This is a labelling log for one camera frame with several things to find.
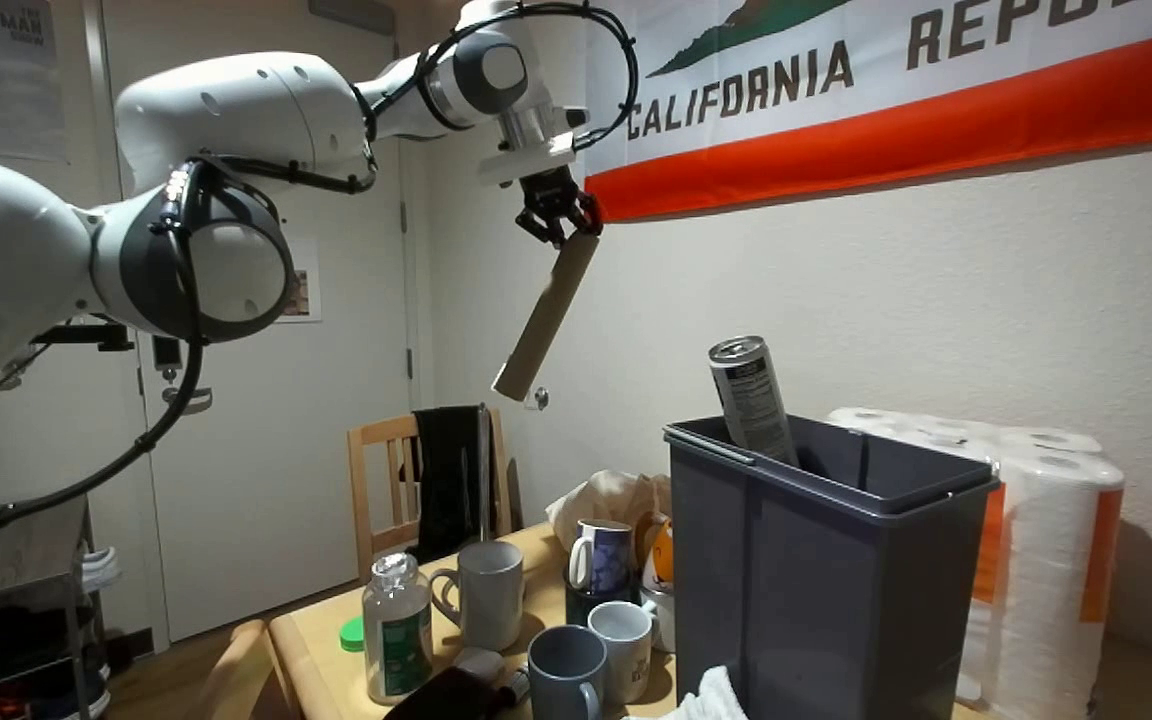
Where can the large white mug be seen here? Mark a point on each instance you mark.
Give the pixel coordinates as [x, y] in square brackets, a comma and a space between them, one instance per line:
[484, 592]

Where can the black wallet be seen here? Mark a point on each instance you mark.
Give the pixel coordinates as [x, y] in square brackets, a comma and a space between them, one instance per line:
[436, 700]

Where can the light wooden chair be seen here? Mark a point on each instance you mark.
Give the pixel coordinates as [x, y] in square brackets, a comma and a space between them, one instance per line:
[368, 494]

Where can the dark equipment cart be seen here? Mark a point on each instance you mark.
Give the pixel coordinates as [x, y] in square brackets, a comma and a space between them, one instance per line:
[18, 654]

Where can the small white mug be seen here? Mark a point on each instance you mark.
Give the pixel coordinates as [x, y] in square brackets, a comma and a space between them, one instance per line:
[619, 644]

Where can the curved wooden chair back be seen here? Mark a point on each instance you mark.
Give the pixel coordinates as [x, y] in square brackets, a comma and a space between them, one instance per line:
[242, 675]

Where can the silver drink can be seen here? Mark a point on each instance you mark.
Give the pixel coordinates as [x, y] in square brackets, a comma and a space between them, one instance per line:
[753, 392]

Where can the black container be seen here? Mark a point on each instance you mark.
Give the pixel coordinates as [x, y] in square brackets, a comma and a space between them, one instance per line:
[577, 601]

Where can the clear glass jar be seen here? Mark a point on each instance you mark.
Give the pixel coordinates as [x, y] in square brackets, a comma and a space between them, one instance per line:
[397, 642]

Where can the dark grey mug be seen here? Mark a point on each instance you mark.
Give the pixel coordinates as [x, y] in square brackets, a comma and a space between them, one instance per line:
[564, 675]

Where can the black jacket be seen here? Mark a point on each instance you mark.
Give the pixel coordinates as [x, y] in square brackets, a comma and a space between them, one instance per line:
[451, 480]

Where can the grey plastic bin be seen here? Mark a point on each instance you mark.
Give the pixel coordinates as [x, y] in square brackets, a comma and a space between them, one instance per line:
[816, 585]

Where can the California Republic flag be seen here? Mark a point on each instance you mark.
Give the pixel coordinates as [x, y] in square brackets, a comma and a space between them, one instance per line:
[938, 120]

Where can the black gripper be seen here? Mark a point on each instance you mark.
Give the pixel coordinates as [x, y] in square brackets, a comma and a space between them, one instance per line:
[557, 197]

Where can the small white case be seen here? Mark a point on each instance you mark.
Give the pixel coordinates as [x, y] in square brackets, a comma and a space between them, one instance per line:
[484, 667]

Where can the white crumpled cloth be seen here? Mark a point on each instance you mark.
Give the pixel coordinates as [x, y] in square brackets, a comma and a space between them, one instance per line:
[713, 700]

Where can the navy and white mug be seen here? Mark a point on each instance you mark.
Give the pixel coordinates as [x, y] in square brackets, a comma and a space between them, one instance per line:
[601, 555]

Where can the small green lid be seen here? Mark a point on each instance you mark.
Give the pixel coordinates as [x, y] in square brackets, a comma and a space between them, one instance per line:
[355, 632]

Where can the small wall picture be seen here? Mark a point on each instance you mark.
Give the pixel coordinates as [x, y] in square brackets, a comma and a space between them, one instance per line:
[305, 286]

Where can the brown cardboard towel roll tube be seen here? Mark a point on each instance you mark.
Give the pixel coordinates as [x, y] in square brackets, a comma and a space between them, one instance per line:
[545, 314]

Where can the orange white paper towel pack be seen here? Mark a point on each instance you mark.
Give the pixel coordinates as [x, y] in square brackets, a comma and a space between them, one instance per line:
[1059, 585]

